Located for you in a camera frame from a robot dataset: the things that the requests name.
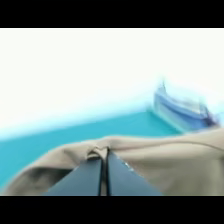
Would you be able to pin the blue striped garment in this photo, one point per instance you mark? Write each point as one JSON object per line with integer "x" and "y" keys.
{"x": 181, "y": 111}

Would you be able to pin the tan garment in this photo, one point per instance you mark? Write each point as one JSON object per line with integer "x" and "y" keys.
{"x": 173, "y": 160}

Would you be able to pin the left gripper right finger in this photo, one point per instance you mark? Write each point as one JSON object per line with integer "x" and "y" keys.
{"x": 128, "y": 180}

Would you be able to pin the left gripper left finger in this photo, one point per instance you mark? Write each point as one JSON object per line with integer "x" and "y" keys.
{"x": 83, "y": 179}

